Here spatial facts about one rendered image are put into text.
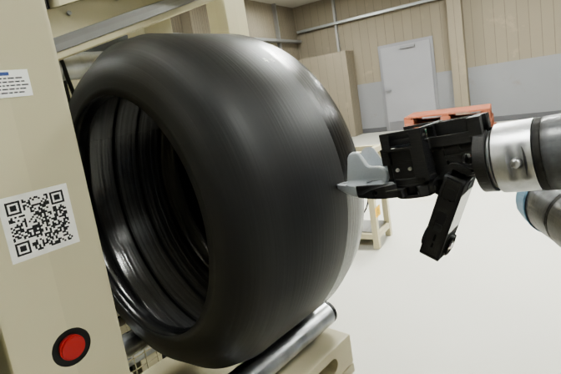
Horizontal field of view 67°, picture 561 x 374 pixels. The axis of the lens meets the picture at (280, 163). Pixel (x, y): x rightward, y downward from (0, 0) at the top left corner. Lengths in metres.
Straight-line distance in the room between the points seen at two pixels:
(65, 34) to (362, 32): 10.75
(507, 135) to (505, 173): 0.04
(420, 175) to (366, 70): 11.01
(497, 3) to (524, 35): 0.89
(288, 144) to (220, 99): 0.10
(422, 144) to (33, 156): 0.45
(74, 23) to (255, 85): 0.57
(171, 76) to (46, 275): 0.28
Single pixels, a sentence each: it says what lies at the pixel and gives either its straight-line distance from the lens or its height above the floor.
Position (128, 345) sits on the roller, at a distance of 0.91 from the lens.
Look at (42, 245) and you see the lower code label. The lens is 0.58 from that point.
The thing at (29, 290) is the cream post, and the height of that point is 1.15.
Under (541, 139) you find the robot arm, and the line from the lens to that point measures 0.47.
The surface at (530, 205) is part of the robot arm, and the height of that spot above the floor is 1.14.
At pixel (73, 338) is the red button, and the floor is 1.07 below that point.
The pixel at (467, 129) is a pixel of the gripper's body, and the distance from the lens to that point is 0.50.
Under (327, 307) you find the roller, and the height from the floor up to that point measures 0.92.
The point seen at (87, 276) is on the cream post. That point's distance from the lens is 0.60.
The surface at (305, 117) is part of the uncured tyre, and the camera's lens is 0.60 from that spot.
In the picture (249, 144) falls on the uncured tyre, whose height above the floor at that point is 1.27.
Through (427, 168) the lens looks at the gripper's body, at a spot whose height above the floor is 1.22.
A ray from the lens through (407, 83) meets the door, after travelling 11.15.
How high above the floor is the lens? 1.32
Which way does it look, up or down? 9 degrees down
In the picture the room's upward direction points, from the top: 9 degrees counter-clockwise
